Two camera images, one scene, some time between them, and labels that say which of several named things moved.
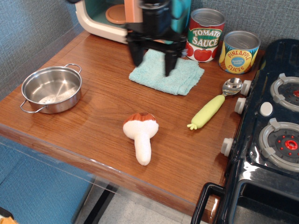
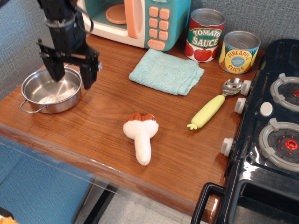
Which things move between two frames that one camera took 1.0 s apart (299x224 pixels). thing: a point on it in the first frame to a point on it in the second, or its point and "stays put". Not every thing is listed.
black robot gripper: x=156 y=30 to x=67 y=41
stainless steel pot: x=52 y=89 stays put
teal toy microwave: x=111 y=17 stays put
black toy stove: x=261 y=185 stays put
